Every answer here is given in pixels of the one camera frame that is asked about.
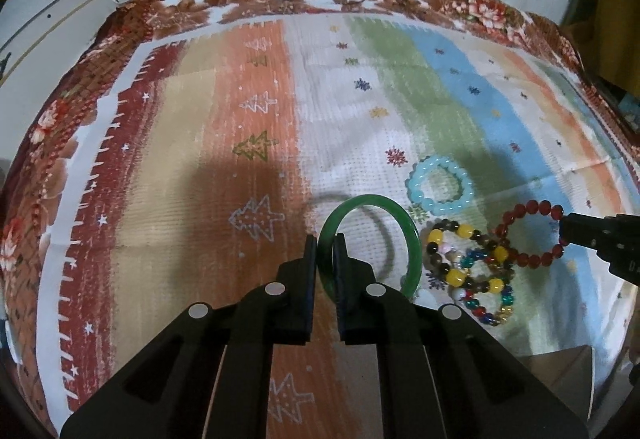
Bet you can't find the yellow and brown bead bracelet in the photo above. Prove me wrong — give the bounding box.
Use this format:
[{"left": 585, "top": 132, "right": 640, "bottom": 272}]
[{"left": 423, "top": 218, "right": 517, "bottom": 296}]

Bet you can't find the green jade bangle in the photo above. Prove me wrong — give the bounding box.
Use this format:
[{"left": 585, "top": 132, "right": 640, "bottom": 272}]
[{"left": 318, "top": 194, "right": 421, "bottom": 301}]

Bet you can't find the white panel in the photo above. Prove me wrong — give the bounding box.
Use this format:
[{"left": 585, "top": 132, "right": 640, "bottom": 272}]
[{"left": 0, "top": 0, "right": 120, "bottom": 87}]

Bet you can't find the light blue bead bracelet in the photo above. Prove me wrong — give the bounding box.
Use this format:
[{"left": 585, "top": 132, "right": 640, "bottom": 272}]
[{"left": 405, "top": 154, "right": 476, "bottom": 218}]

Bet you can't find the yellow panel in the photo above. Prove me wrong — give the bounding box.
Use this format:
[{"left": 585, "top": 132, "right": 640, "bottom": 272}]
[{"left": 597, "top": 0, "right": 640, "bottom": 92}]

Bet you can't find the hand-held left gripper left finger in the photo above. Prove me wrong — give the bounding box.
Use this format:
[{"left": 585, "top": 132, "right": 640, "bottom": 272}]
[{"left": 59, "top": 234, "right": 321, "bottom": 439}]

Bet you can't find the multicolour bead bracelet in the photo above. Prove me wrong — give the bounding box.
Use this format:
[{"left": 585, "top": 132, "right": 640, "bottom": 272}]
[{"left": 449, "top": 246, "right": 519, "bottom": 328}]

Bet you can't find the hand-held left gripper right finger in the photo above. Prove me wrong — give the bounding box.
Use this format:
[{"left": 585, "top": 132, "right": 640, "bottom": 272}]
[{"left": 332, "top": 234, "right": 592, "bottom": 439}]

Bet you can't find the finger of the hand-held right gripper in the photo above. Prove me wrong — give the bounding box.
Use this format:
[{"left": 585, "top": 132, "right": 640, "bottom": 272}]
[{"left": 559, "top": 213, "right": 640, "bottom": 288}]

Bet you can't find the striped printed cloth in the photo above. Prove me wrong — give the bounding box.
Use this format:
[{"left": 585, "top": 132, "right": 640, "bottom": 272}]
[{"left": 37, "top": 11, "right": 637, "bottom": 439}]

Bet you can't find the red bead bracelet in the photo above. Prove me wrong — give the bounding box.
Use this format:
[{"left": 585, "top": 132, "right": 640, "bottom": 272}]
[{"left": 494, "top": 200, "right": 572, "bottom": 271}]

